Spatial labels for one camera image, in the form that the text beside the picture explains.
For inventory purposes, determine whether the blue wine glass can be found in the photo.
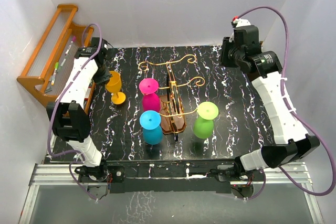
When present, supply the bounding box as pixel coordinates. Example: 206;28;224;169
140;110;163;145

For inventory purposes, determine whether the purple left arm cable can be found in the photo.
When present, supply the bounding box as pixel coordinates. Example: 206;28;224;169
47;23;106;204

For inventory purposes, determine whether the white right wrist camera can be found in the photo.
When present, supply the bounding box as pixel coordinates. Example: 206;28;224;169
231;17;251;28

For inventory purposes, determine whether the gold wire wine glass rack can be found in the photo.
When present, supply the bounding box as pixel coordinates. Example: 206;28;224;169
138;54;205;142

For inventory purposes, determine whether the wooden slatted shelf rack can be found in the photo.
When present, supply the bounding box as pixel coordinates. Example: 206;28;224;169
17;4;94;106

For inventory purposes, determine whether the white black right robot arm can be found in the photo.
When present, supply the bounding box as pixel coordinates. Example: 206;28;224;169
220;19;320;180

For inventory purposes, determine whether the magenta wine glass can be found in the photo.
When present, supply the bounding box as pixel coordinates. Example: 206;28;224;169
139;78;161;112

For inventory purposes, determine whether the orange yellow wine glass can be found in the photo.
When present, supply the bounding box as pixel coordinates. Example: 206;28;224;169
106;71;126;105

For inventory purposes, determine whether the green capped marker pen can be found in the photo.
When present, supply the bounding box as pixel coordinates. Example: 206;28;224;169
51;62;59;86

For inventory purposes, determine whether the aluminium frame rail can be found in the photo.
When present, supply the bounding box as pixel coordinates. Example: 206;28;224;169
19;164;324;223

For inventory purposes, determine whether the pink capped marker pen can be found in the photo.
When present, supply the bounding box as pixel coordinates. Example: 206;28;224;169
64;36;76;56

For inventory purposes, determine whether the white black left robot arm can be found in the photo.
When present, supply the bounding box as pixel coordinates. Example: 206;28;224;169
46;37;112;182

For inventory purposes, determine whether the green wine glass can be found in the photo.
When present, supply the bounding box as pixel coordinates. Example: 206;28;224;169
193;102;219;139

